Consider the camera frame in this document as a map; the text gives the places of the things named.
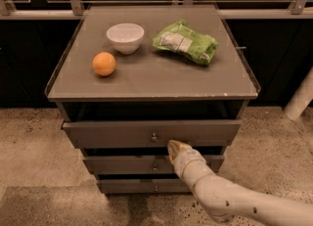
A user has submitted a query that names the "grey top drawer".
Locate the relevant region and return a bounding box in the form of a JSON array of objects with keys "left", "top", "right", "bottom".
[{"left": 63, "top": 119, "right": 241, "bottom": 149}]

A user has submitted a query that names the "grey drawer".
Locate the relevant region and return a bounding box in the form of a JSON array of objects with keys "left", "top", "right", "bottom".
[
  {"left": 98, "top": 179, "right": 190, "bottom": 195},
  {"left": 63, "top": 119, "right": 241, "bottom": 149},
  {"left": 82, "top": 154, "right": 226, "bottom": 175}
]

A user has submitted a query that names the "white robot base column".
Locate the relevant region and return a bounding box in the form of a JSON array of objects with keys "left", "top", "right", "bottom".
[{"left": 284, "top": 67, "right": 313, "bottom": 120}]

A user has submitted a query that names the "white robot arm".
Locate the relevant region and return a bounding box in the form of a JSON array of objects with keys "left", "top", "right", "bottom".
[{"left": 167, "top": 140, "right": 313, "bottom": 226}]

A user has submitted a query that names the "grey middle drawer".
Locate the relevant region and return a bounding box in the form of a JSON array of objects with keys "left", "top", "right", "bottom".
[{"left": 82, "top": 154, "right": 226, "bottom": 175}]

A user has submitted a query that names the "grey bottom drawer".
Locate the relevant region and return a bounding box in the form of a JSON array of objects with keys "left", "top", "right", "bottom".
[{"left": 98, "top": 179, "right": 190, "bottom": 195}]

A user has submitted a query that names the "grey drawer cabinet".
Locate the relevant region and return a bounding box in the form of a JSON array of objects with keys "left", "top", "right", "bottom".
[{"left": 46, "top": 5, "right": 260, "bottom": 185}]

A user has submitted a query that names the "green snack bag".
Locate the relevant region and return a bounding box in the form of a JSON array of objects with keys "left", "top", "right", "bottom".
[{"left": 152, "top": 20, "right": 219, "bottom": 66}]

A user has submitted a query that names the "orange fruit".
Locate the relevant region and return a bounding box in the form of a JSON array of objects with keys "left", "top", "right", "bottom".
[{"left": 92, "top": 52, "right": 116, "bottom": 76}]

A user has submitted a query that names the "white ceramic bowl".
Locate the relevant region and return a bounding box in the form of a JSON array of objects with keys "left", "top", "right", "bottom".
[{"left": 107, "top": 23, "right": 145, "bottom": 55}]

